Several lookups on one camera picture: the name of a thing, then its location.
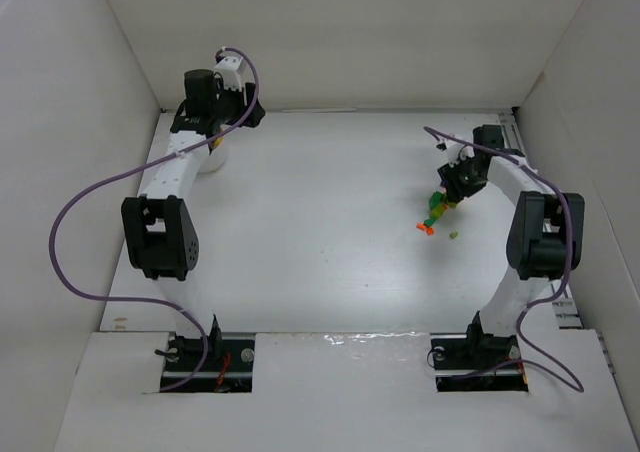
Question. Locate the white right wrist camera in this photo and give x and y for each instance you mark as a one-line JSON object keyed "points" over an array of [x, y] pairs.
{"points": [[456, 153]]}

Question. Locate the dark green lego brick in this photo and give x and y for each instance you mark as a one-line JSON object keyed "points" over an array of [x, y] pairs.
{"points": [[438, 201]]}

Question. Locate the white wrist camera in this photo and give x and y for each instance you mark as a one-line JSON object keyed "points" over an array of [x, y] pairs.
{"points": [[230, 69], [456, 153]]}

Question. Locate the small orange lego pieces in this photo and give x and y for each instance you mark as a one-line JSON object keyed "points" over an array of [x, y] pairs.
{"points": [[426, 229]]}

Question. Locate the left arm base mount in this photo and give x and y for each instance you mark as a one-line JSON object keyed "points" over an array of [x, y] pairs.
{"points": [[228, 367]]}

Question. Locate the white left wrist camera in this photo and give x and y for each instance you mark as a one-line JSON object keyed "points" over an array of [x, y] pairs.
{"points": [[230, 69]]}

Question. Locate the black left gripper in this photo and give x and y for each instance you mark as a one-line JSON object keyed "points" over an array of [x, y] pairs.
{"points": [[251, 110]]}

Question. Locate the metal rail right side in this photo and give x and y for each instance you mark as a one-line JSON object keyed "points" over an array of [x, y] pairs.
{"points": [[544, 244]]}

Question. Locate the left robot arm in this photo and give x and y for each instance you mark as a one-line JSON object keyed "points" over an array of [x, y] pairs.
{"points": [[160, 237]]}

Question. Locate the white divided round container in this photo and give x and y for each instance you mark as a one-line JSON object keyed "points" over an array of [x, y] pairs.
{"points": [[219, 153]]}

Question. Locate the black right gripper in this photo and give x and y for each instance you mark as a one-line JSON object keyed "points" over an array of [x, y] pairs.
{"points": [[460, 184]]}

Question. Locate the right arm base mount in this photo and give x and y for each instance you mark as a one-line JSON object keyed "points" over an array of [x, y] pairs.
{"points": [[461, 364]]}

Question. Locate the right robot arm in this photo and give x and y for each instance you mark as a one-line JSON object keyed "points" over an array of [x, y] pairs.
{"points": [[487, 143]]}

